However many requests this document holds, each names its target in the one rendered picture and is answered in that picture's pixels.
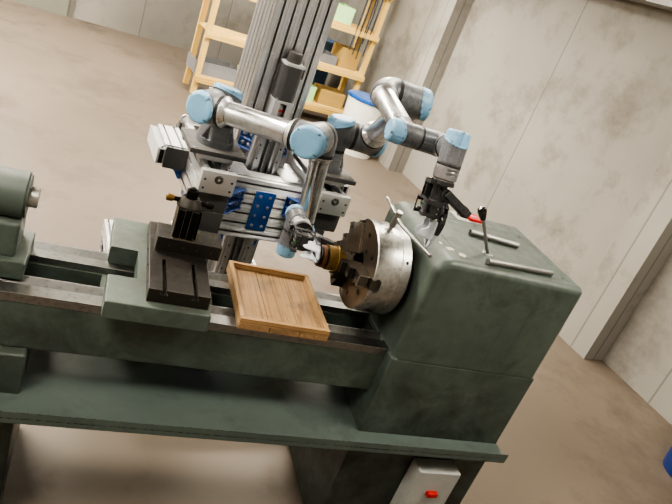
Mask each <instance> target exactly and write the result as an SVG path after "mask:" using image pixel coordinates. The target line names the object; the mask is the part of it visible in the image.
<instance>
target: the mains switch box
mask: <svg viewBox="0 0 672 504"><path fill-rule="evenodd" d="M460 476H461V474H460V472H459V470H458V468H457V466H456V465H455V463H454V461H451V460H438V459H426V458H413V460H412V462H411V464H410V466H409V468H408V470H407V472H406V473H405V475H404V477H403V479H402V481H401V483H400V485H399V487H398V489H397V490H396V492H395V494H394V496H393V498H392V500H391V502H390V504H444V503H445V502H446V500H447V498H448V497H449V495H450V493H451V491H452V490H453V488H454V486H455V484H456V483H457V481H458V479H459V478H460Z"/></svg>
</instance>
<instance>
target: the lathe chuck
mask: <svg viewBox="0 0 672 504"><path fill-rule="evenodd" d="M388 227H389V223H388V222H384V221H380V220H375V219H371V218H367V219H366V225H365V231H364V238H363V244H362V251H363V254H354V253H350V252H346V254H347V260H352V261H357V262H362V263H363V265H364V267H365V268H366V270H367V272H368V273H369V275H370V276H371V278H372V280H373V281H377V280H380V285H379V287H378V289H377V291H375V293H373V292H372V291H371V290H368V288H366V287H361V286H356V285H355V283H354V281H353V280H352V279H350V278H348V279H347V280H346V282H345V283H344V284H343V285H342V286H341V287H340V289H339V293H340V297H341V300H342V302H343V304H344V305H345V306H346V307H347V308H349V309H355V310H361V311H367V312H372V313H376V312H379V311H381V310H382V309H383V308H385V307H386V305H387V304H388V303H389V302H390V300H391V298H392V297H393V295H394V293H395V291H396V288H397V285H398V283H399V279H400V275H401V271H402V264H403V242H402V238H401V234H400V232H399V230H398V228H397V227H396V226H395V228H393V229H392V232H393V235H389V234H387V233H386V232H385V231H384V229H385V228H387V229H388ZM364 308H371V309H372V310H363V309H364Z"/></svg>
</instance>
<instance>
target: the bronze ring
mask: <svg viewBox="0 0 672 504"><path fill-rule="evenodd" d="M341 258H343V259H347V254H346V252H345V251H341V247H340V246H339V245H335V246H333V245H321V258H320V260H319V261H318V262H317V263H315V262H314V264H315V266H318V267H321V268H323V269H325V270H330V271H331V272H335V271H336V270H337V269H338V267H339V265H340V261H341Z"/></svg>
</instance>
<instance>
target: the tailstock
mask: <svg viewBox="0 0 672 504"><path fill-rule="evenodd" d="M33 184H34V175H33V174H32V172H30V171H25V170H20V169H16V168H11V167H6V166H2V165H0V277H4V278H10V279H17V280H22V279H23V276H24V273H25V270H26V267H27V264H28V261H29V258H30V255H31V252H32V249H33V246H34V240H35V235H36V233H35V232H33V231H28V230H24V228H25V222H26V216H27V212H28V208H29V207H31V208H37V207H38V204H39V200H40V195H41V188H40V187H35V186H33Z"/></svg>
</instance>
